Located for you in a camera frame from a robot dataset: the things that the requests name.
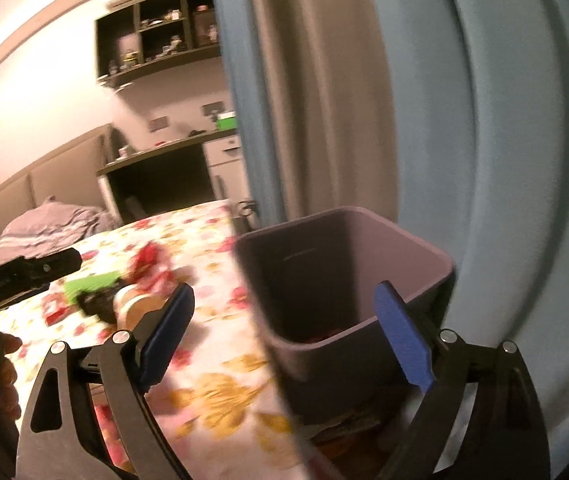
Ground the red wrapper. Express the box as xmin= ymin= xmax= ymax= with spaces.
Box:
xmin=127 ymin=242 xmax=175 ymax=293

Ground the green plastic bag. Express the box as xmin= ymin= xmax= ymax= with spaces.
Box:
xmin=63 ymin=272 xmax=122 ymax=306

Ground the grey striped blanket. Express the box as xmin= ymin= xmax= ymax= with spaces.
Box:
xmin=0 ymin=195 xmax=125 ymax=261

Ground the beige padded headboard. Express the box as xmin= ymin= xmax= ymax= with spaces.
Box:
xmin=0 ymin=122 xmax=115 ymax=238

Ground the grey plastic bin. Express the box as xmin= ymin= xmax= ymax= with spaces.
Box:
xmin=234 ymin=206 xmax=456 ymax=480

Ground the white drawer cabinet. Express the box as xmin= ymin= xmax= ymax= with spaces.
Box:
xmin=203 ymin=135 xmax=250 ymax=206

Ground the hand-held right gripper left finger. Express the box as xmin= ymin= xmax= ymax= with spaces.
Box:
xmin=14 ymin=282 xmax=196 ymax=480

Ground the orange print paper cup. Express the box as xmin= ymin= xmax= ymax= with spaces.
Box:
xmin=114 ymin=284 xmax=165 ymax=328

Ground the dark wooden desk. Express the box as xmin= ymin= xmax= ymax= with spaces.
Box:
xmin=95 ymin=130 xmax=240 ymax=218

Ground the row of small figurines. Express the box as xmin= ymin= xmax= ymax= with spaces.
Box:
xmin=107 ymin=5 xmax=218 ymax=73

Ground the black printed wrapper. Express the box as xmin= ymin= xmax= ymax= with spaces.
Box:
xmin=77 ymin=290 xmax=120 ymax=323

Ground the floral tablecloth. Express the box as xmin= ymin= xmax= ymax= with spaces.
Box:
xmin=0 ymin=199 xmax=305 ymax=480

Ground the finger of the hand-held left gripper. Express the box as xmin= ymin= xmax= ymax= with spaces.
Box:
xmin=12 ymin=247 xmax=83 ymax=293

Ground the blue and grey curtain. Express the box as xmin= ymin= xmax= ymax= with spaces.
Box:
xmin=209 ymin=0 xmax=569 ymax=480

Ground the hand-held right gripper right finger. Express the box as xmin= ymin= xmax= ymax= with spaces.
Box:
xmin=373 ymin=281 xmax=550 ymax=480

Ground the dark wall shelf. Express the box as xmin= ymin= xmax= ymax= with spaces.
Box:
xmin=94 ymin=0 xmax=222 ymax=88

